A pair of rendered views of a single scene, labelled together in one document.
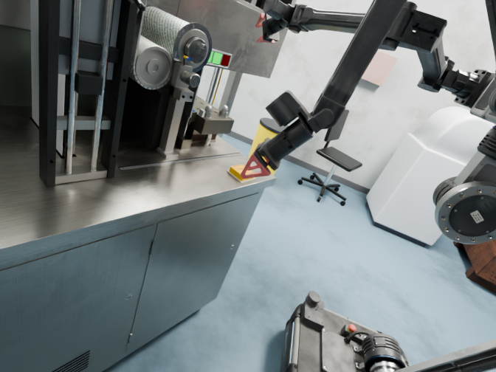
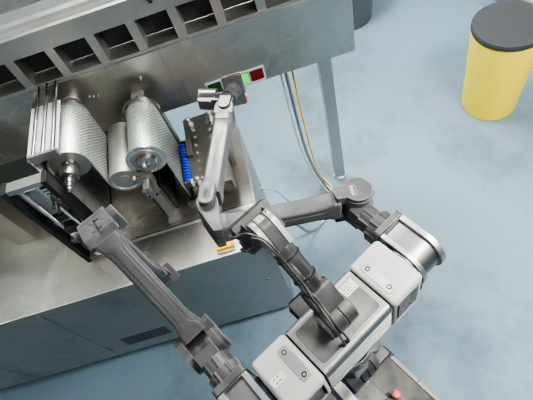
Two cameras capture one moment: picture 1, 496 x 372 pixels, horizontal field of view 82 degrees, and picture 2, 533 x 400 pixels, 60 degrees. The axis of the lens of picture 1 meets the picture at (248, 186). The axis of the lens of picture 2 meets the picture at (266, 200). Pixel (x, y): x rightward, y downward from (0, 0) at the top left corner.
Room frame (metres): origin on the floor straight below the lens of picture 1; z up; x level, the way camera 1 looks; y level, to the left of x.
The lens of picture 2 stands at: (0.75, -0.91, 2.49)
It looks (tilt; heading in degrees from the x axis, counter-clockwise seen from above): 56 degrees down; 64
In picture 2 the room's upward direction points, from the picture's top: 22 degrees counter-clockwise
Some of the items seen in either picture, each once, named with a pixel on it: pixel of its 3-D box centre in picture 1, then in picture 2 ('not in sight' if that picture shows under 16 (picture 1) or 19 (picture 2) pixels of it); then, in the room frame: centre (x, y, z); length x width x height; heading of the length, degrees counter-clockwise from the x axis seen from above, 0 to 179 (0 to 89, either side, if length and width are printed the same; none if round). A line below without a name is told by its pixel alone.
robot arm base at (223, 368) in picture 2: not in sight; (226, 374); (0.67, -0.54, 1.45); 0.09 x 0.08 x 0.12; 177
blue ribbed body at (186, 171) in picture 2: not in sight; (185, 163); (1.08, 0.38, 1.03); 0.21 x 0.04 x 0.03; 58
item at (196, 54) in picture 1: (195, 50); (146, 162); (0.94, 0.31, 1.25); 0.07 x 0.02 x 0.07; 148
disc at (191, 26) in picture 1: (193, 49); (146, 159); (0.94, 0.32, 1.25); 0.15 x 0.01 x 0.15; 148
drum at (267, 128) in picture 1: (266, 152); (497, 66); (2.92, -0.05, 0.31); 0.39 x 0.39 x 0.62
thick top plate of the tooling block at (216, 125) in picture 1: (188, 105); (208, 151); (1.18, 0.36, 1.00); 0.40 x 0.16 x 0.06; 58
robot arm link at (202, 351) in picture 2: not in sight; (207, 352); (0.67, -0.46, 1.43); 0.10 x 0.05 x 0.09; 87
